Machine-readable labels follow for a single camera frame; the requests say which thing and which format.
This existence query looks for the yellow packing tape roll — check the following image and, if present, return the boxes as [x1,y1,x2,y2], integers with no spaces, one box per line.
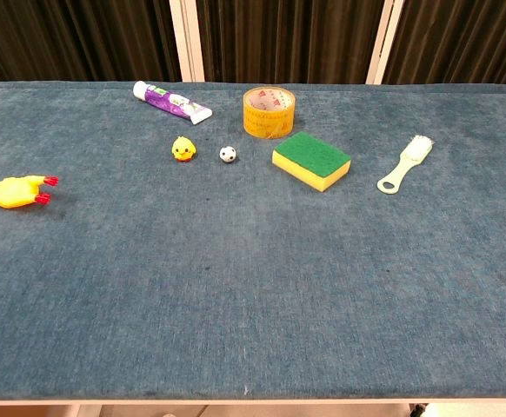
[242,86,296,140]

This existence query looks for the green yellow sponge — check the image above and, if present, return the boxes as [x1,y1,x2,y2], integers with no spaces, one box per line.
[271,131,352,193]

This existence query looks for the small yellow chick toy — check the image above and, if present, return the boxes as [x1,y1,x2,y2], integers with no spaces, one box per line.
[171,136,197,163]

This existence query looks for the pale green cleaning brush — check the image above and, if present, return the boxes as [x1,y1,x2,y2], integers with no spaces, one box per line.
[376,135,435,195]

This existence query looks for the white frame post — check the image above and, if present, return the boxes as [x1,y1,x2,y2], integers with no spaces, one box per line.
[365,0,403,85]
[168,0,206,83]

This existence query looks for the purple white toothpaste tube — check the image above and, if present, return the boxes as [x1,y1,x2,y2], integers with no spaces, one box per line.
[132,80,214,126]

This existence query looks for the yellow rubber chicken toy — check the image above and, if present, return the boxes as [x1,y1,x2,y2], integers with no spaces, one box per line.
[0,175,60,210]

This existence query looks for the dark pleated curtain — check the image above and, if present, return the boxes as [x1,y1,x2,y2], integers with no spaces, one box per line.
[0,0,506,86]

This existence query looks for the blue table cloth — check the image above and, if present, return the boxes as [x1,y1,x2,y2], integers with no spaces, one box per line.
[0,81,506,400]

